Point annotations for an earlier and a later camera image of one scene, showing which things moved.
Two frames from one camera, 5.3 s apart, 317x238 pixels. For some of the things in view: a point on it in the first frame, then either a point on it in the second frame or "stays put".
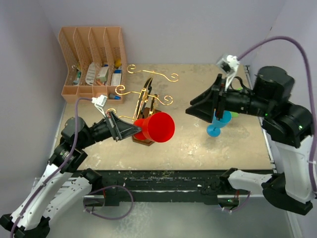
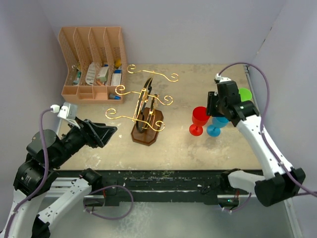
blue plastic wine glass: [214, 129] stays put
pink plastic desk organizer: [96, 59] stays put
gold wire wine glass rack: [148, 102] stays put
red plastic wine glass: [158, 127] -> [200, 118]
